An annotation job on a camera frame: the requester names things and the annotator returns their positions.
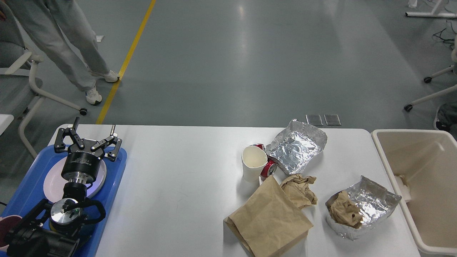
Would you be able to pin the green plate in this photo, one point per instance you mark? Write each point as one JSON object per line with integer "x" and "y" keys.
{"x": 101, "y": 185}

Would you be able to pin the white side table corner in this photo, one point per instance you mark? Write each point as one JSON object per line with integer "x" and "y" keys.
{"x": 5, "y": 121}

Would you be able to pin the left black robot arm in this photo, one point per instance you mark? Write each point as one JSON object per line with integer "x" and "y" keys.
{"x": 61, "y": 207}

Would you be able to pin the floor outlet plate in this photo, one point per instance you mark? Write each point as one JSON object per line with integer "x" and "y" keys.
{"x": 332, "y": 120}
{"x": 315, "y": 120}

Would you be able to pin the crushed red soda can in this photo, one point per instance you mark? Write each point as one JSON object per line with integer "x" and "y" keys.
{"x": 271, "y": 165}

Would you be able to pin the white table leg far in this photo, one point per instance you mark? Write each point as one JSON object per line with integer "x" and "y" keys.
{"x": 436, "y": 11}

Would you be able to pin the blue plastic tray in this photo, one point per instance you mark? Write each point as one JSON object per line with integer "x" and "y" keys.
{"x": 31, "y": 191}

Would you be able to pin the foil bowl with paper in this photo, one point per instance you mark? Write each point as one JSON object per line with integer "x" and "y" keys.
{"x": 354, "y": 211}

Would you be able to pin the dark green mug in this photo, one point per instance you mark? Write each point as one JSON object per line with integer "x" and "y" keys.
{"x": 84, "y": 233}

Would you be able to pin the beige plastic bin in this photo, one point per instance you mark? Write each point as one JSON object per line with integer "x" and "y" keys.
{"x": 422, "y": 168}

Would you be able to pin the left floor outlet plate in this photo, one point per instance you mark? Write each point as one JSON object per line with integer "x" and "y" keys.
{"x": 315, "y": 120}

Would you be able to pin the grey office chair left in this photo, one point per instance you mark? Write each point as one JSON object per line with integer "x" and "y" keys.
{"x": 21, "y": 93}

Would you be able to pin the pink mug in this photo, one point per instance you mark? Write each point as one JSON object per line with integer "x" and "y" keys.
{"x": 6, "y": 224}

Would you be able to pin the crumpled aluminium foil sheet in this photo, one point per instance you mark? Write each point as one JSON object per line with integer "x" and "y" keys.
{"x": 294, "y": 147}

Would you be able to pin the right floor outlet plate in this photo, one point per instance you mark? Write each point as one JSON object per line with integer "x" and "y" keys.
{"x": 332, "y": 120}

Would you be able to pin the white paper cup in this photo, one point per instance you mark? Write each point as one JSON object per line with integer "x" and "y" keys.
{"x": 254, "y": 159}

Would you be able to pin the pink plate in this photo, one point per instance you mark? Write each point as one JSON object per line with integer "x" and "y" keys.
{"x": 53, "y": 182}

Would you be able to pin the crumpled brown paper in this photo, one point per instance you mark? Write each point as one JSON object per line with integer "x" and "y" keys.
{"x": 297, "y": 189}

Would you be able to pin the large brown paper bag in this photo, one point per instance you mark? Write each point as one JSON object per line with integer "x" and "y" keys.
{"x": 268, "y": 224}

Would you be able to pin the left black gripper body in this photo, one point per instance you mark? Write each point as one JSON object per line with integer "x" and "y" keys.
{"x": 82, "y": 165}

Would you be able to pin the person in grey trousers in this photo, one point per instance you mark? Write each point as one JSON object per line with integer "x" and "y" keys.
{"x": 60, "y": 29}

